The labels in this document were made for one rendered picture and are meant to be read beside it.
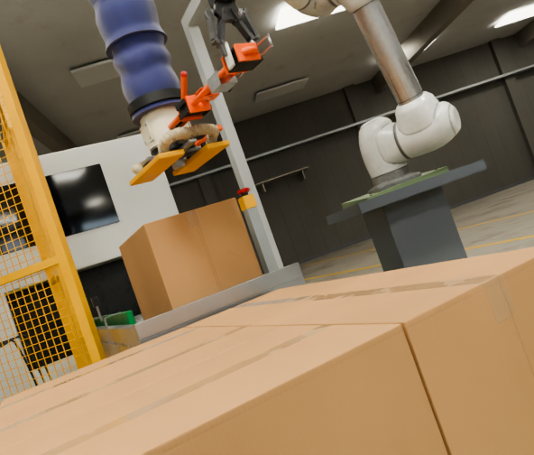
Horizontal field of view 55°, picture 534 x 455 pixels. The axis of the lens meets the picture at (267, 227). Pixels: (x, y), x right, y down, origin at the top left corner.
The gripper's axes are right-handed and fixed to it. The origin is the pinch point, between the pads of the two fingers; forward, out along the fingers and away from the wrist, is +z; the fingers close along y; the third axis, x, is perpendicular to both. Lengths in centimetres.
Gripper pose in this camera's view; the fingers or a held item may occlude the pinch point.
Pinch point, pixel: (242, 57)
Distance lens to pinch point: 155.3
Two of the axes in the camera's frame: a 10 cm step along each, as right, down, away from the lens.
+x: 5.0, -2.1, -8.4
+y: -8.0, 2.6, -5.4
